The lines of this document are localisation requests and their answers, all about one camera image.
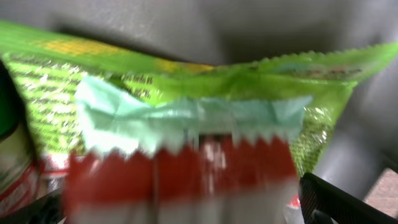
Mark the green snack bag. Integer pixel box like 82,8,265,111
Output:
1,21,397,174

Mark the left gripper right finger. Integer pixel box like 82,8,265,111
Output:
298,172,397,224

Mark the grey plastic shopping basket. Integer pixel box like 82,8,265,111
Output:
1,0,397,199

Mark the red stick packet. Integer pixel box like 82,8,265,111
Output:
63,134,299,224

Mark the green lid spice jar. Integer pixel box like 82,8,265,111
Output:
1,63,40,217

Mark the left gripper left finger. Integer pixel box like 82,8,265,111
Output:
1,189,65,224

